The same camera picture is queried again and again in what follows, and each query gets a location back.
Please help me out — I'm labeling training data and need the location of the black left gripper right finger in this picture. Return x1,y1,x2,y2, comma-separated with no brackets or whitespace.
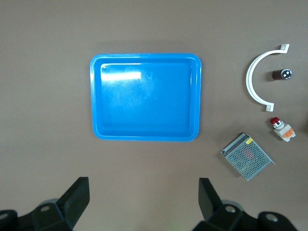
192,178,298,231

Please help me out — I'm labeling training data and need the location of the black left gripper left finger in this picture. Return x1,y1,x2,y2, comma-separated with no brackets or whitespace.
0,177,90,231

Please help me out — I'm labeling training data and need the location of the black cylindrical capacitor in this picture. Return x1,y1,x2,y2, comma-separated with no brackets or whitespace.
271,68,293,80

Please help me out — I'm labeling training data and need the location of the perforated metal power supply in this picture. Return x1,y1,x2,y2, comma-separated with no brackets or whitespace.
220,132,276,181

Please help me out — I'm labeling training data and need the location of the blue plastic tray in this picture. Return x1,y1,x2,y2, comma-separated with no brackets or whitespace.
90,53,202,141

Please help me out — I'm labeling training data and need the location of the red push button switch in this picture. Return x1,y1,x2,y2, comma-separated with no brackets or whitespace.
269,117,297,142

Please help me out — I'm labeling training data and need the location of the white curved plastic bracket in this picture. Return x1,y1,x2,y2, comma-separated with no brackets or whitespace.
245,43,290,112

